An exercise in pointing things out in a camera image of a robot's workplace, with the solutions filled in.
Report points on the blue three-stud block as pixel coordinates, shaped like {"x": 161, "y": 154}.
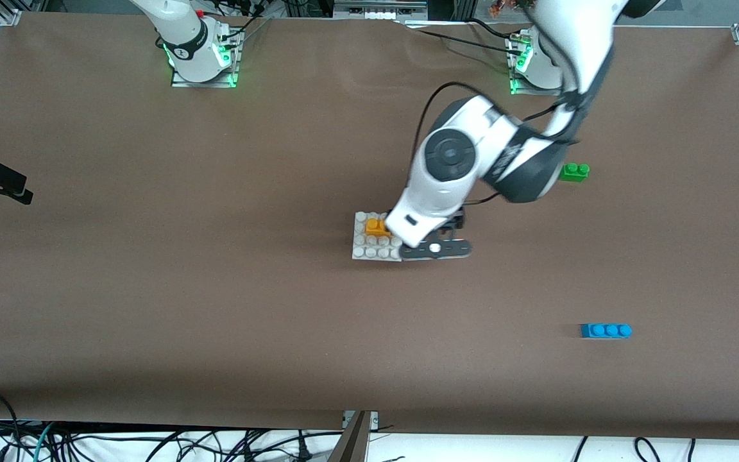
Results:
{"x": 605, "y": 331}

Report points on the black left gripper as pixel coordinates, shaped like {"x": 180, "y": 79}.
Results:
{"x": 458, "y": 220}

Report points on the brown table mat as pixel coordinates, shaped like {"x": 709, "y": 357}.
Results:
{"x": 215, "y": 289}

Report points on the orange toy pile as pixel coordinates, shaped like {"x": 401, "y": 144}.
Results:
{"x": 507, "y": 6}

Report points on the silver corner bracket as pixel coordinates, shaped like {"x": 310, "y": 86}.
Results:
{"x": 373, "y": 419}

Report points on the white studded base plate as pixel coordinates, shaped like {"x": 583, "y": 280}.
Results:
{"x": 369, "y": 247}

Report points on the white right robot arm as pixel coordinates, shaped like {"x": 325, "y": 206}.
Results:
{"x": 190, "y": 38}

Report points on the yellow two-stud block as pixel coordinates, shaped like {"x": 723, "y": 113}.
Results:
{"x": 376, "y": 226}

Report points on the green two-stud block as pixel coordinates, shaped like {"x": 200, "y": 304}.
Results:
{"x": 576, "y": 173}

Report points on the grey power strip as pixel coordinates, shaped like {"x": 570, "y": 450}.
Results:
{"x": 379, "y": 9}

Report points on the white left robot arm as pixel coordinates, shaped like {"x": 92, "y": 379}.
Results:
{"x": 450, "y": 154}

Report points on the aluminium frame post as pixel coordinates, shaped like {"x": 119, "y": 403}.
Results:
{"x": 351, "y": 446}

